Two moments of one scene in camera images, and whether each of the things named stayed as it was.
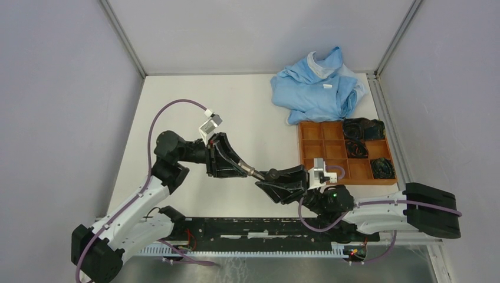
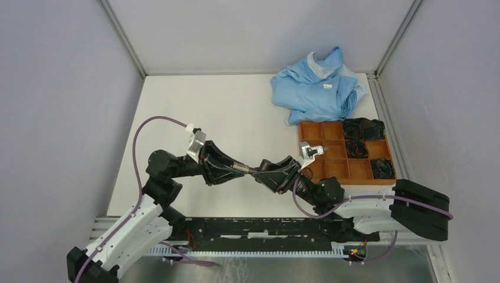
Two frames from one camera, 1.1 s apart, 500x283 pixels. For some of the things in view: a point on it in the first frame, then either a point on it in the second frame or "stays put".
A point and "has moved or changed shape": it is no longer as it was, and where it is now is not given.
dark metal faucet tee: [271, 176] has moved or changed shape
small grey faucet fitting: [249, 170] stays put
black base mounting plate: [259, 233] stays put
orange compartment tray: [326, 140] stays put
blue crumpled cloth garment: [315, 90] stays put
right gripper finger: [296, 173] to [289, 164]
